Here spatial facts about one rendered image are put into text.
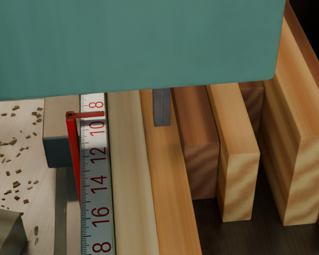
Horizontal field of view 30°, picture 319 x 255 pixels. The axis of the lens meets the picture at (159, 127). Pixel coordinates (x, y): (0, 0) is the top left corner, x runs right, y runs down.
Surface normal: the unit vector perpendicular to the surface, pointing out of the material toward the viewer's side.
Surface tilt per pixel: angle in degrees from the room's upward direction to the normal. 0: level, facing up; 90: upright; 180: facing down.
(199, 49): 90
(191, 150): 90
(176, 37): 90
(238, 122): 0
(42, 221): 0
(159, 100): 90
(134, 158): 0
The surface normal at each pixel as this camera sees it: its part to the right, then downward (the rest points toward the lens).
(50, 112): -0.01, -0.73
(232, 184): 0.11, 0.68
